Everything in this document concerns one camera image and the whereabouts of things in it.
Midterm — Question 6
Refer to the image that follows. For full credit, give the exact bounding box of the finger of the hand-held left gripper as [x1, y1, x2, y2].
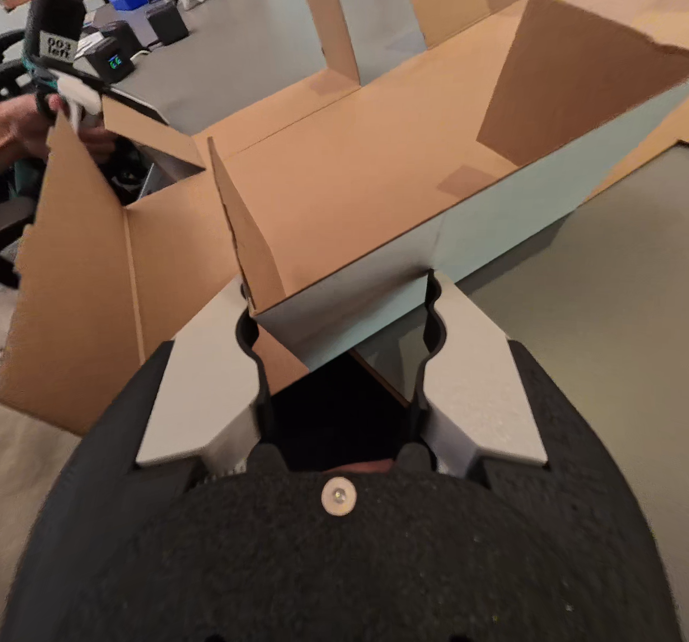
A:
[101, 90, 169, 127]

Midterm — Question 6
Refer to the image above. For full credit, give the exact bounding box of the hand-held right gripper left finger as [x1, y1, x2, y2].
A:
[136, 276, 270, 474]

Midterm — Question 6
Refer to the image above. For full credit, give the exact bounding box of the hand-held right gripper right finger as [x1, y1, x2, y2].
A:
[413, 270, 549, 479]

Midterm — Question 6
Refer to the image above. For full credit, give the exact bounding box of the large cardboard box with lid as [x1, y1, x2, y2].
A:
[0, 0, 689, 438]

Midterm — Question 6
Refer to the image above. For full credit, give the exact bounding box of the person's left hand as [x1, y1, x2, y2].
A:
[0, 94, 117, 170]

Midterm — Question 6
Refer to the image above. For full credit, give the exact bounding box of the black power bank with display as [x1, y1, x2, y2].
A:
[85, 39, 136, 86]

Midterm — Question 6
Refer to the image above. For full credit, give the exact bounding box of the black battery block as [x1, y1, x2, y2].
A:
[145, 1, 190, 48]
[101, 22, 144, 54]

